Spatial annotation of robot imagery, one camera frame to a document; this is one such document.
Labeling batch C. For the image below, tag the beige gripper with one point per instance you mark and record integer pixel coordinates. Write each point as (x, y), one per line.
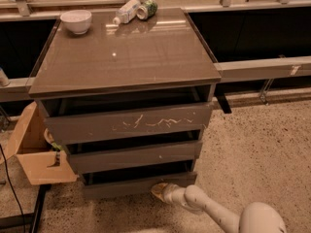
(168, 194)

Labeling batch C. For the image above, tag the grey bottom drawer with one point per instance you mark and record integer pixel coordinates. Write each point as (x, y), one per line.
(139, 186)

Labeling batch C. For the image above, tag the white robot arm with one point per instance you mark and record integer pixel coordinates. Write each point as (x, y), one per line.
(257, 217)

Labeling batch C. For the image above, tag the grey middle drawer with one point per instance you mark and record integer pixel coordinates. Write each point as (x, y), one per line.
(108, 160)

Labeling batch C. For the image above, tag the scratched grey top drawer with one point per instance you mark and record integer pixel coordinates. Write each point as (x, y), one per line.
(67, 130)

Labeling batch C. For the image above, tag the grey drawer cabinet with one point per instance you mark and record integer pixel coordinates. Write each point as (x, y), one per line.
(143, 64)

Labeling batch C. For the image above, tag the black table leg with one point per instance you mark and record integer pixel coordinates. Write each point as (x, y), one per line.
(43, 189)

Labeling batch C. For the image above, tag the brown cardboard box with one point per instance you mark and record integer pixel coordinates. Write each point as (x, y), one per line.
(40, 163)

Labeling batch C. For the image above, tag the clear plastic bottle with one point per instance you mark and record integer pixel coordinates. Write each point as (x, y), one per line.
(127, 12)

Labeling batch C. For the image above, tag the green drink can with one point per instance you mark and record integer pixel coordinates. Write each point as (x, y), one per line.
(147, 9)

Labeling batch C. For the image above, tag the white ceramic bowl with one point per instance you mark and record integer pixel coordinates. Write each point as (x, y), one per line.
(77, 21)

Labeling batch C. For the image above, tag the metal railing frame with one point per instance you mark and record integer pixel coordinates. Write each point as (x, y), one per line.
(232, 71)

